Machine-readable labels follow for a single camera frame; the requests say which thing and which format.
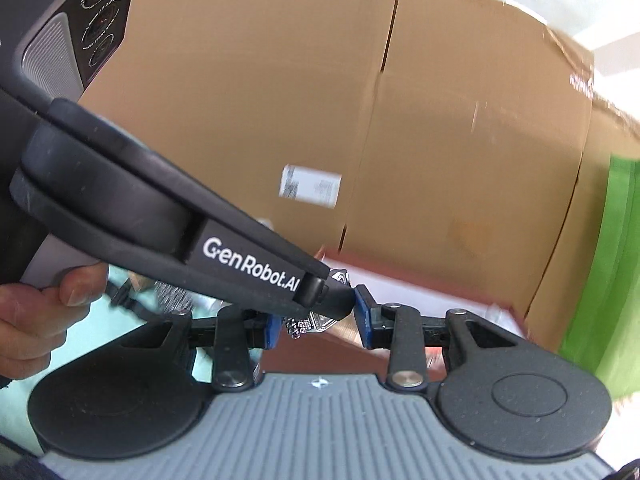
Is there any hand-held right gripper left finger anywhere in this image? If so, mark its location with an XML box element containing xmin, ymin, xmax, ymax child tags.
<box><xmin>117</xmin><ymin>305</ymin><xmax>282</xmax><ymax>394</ymax></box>

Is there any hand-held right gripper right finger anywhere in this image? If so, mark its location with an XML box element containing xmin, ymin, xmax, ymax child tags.
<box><xmin>354</xmin><ymin>284</ymin><xmax>523</xmax><ymax>392</ymax></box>

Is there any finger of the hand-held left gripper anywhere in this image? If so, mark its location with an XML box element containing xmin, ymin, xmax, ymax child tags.
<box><xmin>294</xmin><ymin>271</ymin><xmax>357</xmax><ymax>322</ymax></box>

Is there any silver metal wristwatch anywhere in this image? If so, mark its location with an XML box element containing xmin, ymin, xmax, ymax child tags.
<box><xmin>284</xmin><ymin>269</ymin><xmax>352</xmax><ymax>342</ymax></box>

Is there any brown box with white inside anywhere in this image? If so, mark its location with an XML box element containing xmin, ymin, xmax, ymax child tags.
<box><xmin>260</xmin><ymin>245</ymin><xmax>529</xmax><ymax>377</ymax></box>

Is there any person's left hand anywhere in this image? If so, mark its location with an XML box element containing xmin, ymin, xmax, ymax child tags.
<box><xmin>0</xmin><ymin>263</ymin><xmax>110</xmax><ymax>382</ymax></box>

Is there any large cardboard box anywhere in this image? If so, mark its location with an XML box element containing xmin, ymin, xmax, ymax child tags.
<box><xmin>79</xmin><ymin>0</ymin><xmax>640</xmax><ymax>352</ymax></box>

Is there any green non-woven bag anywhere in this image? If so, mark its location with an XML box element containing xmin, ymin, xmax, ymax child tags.
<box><xmin>556</xmin><ymin>154</ymin><xmax>640</xmax><ymax>405</ymax></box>

